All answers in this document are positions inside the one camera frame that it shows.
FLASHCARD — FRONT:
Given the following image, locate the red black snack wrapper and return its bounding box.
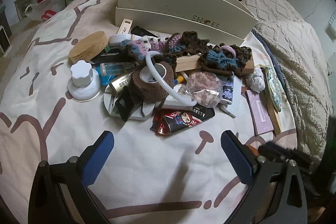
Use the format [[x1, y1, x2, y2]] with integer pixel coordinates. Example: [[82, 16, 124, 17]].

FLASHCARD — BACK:
[[150, 104, 215, 136]]

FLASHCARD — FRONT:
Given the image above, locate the brown bandage tape roll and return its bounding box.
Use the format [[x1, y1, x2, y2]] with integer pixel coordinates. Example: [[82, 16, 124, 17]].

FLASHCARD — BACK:
[[132, 61, 174, 102]]

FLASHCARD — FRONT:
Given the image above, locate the white plastic ring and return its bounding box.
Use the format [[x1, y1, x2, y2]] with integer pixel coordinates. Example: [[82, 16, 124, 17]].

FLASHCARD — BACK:
[[144, 50, 198, 107]]

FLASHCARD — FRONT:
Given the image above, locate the brown leather pouch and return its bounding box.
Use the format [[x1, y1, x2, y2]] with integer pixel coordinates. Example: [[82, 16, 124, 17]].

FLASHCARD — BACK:
[[245, 144, 259, 156]]

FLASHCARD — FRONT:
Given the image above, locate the pink notebook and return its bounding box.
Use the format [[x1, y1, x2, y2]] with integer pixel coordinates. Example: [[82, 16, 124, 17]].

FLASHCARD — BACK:
[[245, 90, 274, 136]]

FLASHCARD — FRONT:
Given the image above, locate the wooden board piece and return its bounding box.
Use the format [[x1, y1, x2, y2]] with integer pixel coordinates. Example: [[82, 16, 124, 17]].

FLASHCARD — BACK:
[[264, 84, 281, 136]]

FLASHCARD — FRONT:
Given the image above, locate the white phone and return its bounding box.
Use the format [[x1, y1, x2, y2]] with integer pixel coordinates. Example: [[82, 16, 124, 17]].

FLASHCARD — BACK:
[[219, 76, 242, 118]]

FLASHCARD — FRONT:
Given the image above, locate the patterned bed sheet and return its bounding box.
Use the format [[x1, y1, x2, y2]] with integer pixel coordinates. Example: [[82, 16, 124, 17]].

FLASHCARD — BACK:
[[1, 0, 297, 223]]

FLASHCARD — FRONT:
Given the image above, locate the floral brocade pouch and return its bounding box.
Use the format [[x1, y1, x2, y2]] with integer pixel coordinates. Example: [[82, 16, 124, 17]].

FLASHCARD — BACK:
[[264, 65, 282, 113]]

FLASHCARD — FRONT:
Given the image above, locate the purple anime power bank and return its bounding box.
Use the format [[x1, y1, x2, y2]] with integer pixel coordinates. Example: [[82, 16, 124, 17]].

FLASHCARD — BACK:
[[219, 76, 234, 105]]

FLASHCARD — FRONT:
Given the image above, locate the white suction knob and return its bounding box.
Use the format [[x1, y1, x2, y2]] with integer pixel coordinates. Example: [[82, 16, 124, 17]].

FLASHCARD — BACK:
[[67, 60, 101, 102]]

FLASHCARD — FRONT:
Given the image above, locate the white crumpled ball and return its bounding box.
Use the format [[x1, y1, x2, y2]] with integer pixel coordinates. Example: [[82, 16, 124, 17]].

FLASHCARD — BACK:
[[246, 67, 266, 93]]

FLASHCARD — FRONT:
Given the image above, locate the white round tray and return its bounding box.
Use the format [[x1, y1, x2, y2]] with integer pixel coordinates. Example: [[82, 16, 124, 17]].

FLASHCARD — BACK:
[[103, 86, 155, 122]]

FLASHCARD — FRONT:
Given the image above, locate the metallic cylinder bottle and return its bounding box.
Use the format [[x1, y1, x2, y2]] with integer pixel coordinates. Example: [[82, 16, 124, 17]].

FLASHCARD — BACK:
[[109, 72, 133, 96]]

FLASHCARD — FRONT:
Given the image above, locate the clear bag of pink bits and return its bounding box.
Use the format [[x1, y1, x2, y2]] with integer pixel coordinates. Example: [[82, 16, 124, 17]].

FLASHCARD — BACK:
[[185, 72, 223, 108]]

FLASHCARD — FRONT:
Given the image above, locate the blue packaged item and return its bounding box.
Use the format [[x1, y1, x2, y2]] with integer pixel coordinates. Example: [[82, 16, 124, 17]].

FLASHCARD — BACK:
[[94, 63, 132, 86]]

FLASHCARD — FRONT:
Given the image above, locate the beige knitted blanket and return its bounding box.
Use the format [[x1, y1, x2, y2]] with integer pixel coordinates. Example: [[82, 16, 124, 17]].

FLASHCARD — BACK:
[[242, 0, 333, 159]]

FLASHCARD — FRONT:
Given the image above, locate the crocheted yarn scarf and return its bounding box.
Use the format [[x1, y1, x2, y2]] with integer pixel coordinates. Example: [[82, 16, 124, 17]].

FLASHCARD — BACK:
[[118, 31, 252, 77]]

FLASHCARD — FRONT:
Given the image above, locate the round cork lid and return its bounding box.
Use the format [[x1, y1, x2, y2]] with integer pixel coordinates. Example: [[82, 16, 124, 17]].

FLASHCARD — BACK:
[[68, 31, 109, 64]]

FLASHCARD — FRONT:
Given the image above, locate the wooden block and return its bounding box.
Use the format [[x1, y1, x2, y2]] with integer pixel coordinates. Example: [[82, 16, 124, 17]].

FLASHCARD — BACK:
[[175, 55, 255, 74]]

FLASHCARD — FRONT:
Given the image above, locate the small white heater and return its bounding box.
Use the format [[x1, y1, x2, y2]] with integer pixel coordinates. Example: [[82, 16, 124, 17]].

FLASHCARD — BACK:
[[0, 26, 10, 56]]

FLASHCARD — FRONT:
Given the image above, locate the wooden tag stick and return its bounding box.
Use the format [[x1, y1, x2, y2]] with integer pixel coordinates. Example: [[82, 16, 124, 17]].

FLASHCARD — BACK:
[[117, 18, 133, 34]]

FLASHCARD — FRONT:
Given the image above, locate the white plastic shopping bag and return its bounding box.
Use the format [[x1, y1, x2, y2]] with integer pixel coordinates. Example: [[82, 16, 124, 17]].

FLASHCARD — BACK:
[[25, 0, 66, 22]]

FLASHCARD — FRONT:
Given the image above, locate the white storage box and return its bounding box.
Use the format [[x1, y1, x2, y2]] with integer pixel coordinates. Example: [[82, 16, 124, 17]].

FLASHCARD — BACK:
[[115, 0, 258, 46]]

